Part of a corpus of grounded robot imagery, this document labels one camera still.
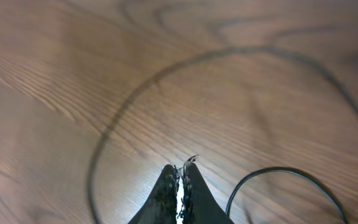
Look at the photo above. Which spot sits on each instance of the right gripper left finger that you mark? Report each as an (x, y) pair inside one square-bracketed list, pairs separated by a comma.
[(161, 204)]

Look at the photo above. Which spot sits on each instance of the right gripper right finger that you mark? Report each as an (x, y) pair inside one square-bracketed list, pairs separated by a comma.
[(199, 205)]

